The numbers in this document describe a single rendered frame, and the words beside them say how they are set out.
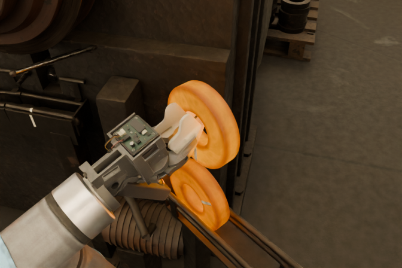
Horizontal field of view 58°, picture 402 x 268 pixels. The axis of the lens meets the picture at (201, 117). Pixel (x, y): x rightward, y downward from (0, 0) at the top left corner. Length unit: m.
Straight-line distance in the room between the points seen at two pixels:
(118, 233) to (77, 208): 0.45
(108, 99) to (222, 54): 0.28
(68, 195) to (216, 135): 0.23
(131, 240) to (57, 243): 0.44
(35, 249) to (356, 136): 1.73
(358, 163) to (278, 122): 0.44
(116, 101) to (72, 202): 0.37
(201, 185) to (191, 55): 0.31
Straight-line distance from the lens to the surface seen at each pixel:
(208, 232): 0.73
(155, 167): 0.56
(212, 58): 0.82
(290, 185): 1.71
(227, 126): 0.56
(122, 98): 0.84
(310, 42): 2.45
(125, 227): 0.95
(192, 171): 0.69
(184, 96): 0.59
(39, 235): 0.53
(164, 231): 0.93
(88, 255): 0.63
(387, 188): 1.85
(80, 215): 0.52
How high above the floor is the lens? 1.31
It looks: 42 degrees down
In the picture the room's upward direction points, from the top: straight up
